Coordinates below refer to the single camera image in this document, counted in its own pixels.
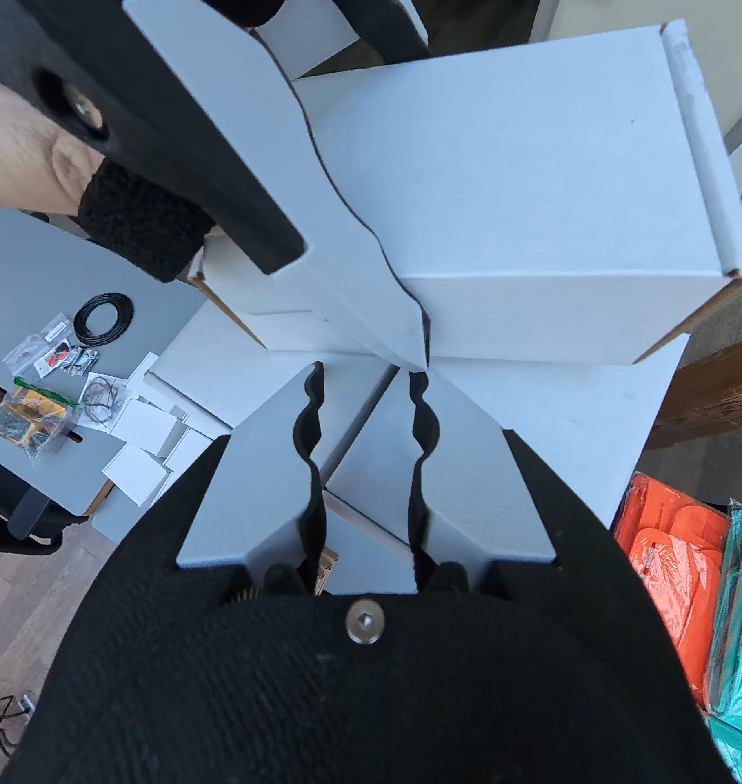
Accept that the wooden pillar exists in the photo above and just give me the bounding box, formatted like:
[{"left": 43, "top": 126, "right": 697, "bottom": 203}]
[{"left": 643, "top": 334, "right": 742, "bottom": 451}]

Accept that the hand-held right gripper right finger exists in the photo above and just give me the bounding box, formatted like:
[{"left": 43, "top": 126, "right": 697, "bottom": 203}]
[{"left": 408, "top": 369, "right": 558, "bottom": 594}]

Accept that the clear packet of wires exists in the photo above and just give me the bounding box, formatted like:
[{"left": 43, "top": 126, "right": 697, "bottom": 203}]
[{"left": 77, "top": 370, "right": 130, "bottom": 430}]

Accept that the stack of wrapped coloured cloths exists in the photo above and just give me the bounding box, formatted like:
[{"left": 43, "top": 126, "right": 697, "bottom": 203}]
[{"left": 613, "top": 472, "right": 742, "bottom": 784}]

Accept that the black cable coil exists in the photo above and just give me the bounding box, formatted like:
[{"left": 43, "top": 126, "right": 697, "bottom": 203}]
[{"left": 74, "top": 293, "right": 134, "bottom": 349}]

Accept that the person's left hand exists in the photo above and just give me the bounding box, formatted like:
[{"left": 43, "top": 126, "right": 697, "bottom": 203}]
[{"left": 0, "top": 64, "right": 107, "bottom": 215}]

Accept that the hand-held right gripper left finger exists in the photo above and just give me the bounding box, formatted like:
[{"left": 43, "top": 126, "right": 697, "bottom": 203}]
[{"left": 175, "top": 361, "right": 329, "bottom": 595}]

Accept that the pile of white boxes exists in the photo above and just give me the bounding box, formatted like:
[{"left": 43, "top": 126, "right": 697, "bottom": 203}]
[{"left": 102, "top": 352, "right": 231, "bottom": 506}]

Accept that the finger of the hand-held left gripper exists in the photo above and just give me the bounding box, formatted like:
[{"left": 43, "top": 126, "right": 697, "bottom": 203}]
[
  {"left": 122, "top": 0, "right": 432, "bottom": 371},
  {"left": 256, "top": 0, "right": 431, "bottom": 82}
]

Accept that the clear bag of coloured parts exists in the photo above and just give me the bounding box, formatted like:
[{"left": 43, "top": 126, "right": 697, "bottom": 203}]
[{"left": 0, "top": 376, "right": 79, "bottom": 461}]

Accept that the beige door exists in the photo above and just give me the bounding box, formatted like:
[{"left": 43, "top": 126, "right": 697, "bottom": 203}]
[{"left": 530, "top": 0, "right": 742, "bottom": 197}]

